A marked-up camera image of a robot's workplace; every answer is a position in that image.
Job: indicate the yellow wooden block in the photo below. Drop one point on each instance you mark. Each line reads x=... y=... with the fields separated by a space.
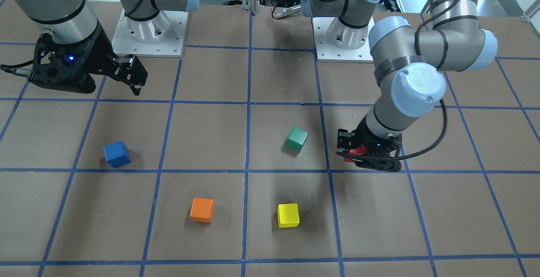
x=288 y=215

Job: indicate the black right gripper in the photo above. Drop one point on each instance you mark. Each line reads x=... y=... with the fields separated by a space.
x=101 y=53

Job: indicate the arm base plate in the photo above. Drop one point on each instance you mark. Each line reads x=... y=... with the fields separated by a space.
x=337 y=43
x=162 y=36

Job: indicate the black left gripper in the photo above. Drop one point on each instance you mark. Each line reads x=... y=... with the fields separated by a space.
x=365 y=138

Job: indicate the blue wooden block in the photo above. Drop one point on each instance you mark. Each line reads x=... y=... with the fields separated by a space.
x=117 y=154

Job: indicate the green wooden block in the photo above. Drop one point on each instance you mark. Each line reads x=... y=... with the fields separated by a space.
x=296 y=139

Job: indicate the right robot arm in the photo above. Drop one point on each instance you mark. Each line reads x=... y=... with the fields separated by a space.
x=71 y=21

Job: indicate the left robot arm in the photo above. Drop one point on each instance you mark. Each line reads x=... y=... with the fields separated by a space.
x=408 y=69

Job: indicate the orange wooden block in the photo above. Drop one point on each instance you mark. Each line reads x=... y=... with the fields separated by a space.
x=202 y=210

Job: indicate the red wooden block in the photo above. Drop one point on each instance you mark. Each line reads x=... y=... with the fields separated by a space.
x=357 y=152

